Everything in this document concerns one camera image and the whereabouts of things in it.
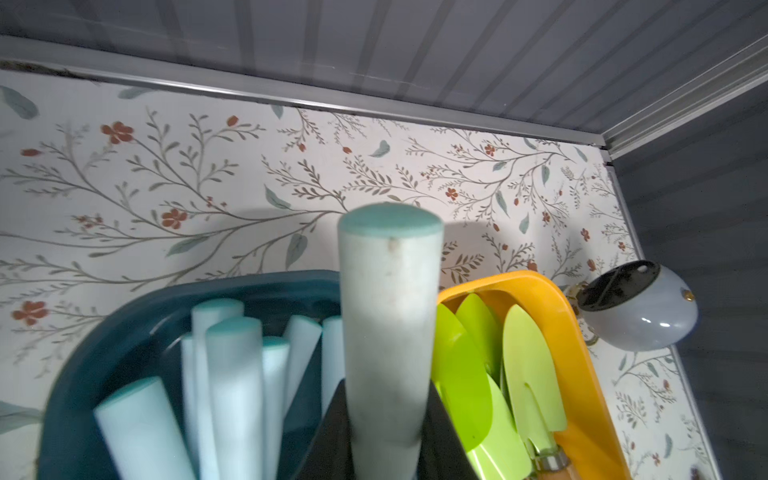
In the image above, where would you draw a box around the blue shovel mid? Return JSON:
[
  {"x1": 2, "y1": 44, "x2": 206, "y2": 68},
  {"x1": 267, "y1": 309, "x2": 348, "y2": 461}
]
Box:
[{"x1": 283, "y1": 315, "x2": 322, "y2": 415}]

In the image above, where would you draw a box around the blue shovel cluster back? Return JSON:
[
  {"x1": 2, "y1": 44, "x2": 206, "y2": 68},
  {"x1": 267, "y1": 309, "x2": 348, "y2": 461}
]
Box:
[{"x1": 338, "y1": 203, "x2": 444, "y2": 479}]

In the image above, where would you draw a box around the yellow storage box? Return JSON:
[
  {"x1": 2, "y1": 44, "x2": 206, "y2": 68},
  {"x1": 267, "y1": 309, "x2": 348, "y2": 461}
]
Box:
[{"x1": 438, "y1": 270, "x2": 630, "y2": 479}]

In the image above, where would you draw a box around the floral table mat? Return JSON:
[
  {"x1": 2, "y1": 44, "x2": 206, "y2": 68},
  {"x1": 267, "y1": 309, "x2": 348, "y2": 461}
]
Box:
[{"x1": 0, "y1": 68, "x2": 721, "y2": 480}]

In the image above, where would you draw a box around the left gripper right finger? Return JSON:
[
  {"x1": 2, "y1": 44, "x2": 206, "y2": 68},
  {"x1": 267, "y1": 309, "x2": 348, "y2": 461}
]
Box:
[{"x1": 416, "y1": 383, "x2": 477, "y2": 480}]

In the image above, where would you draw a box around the green shovel yellow handle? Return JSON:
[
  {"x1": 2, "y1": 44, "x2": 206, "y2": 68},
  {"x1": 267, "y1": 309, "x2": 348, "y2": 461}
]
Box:
[{"x1": 467, "y1": 375, "x2": 533, "y2": 480}]

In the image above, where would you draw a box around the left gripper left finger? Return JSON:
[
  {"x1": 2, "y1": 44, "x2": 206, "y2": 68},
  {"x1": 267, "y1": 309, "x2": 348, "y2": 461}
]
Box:
[{"x1": 294, "y1": 380, "x2": 354, "y2": 480}]

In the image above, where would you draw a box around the green shovel wooden handle pair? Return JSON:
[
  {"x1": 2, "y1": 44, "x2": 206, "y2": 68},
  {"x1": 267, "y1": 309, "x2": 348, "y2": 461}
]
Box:
[{"x1": 456, "y1": 293, "x2": 502, "y2": 383}]

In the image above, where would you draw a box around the teal storage box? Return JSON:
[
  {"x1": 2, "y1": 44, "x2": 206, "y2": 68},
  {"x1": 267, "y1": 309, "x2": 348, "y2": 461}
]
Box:
[{"x1": 37, "y1": 270, "x2": 340, "y2": 479}]

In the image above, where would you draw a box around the white round lamp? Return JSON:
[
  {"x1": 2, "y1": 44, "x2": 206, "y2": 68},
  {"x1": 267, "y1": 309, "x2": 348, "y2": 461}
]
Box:
[{"x1": 575, "y1": 260, "x2": 699, "y2": 352}]

